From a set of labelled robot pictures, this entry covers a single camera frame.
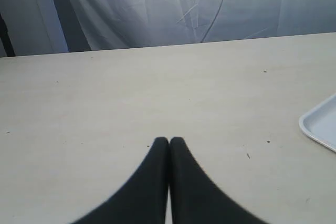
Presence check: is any white plastic tray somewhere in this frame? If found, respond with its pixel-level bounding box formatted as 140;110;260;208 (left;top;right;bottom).
299;94;336;153

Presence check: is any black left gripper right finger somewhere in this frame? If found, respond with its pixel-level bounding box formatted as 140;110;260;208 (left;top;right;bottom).
170;137;265;223

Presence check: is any white backdrop cloth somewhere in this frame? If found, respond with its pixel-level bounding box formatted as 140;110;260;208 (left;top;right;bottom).
1;0;335;56

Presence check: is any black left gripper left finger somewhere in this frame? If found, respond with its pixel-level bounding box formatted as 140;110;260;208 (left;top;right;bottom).
74;137;169;223

